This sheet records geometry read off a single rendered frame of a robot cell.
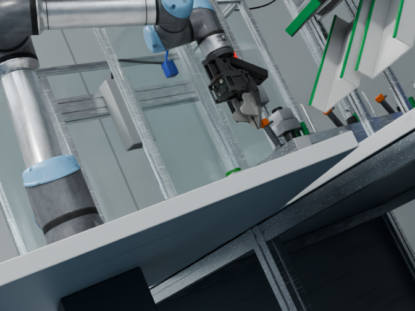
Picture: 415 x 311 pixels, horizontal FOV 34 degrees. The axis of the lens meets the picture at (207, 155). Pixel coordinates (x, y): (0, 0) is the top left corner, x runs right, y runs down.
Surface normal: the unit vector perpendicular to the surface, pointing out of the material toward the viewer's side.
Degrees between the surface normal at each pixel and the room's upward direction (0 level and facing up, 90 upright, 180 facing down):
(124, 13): 134
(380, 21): 90
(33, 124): 90
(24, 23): 139
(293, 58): 90
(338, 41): 90
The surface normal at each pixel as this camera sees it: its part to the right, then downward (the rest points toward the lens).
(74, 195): 0.48, -0.40
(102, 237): 0.24, -0.33
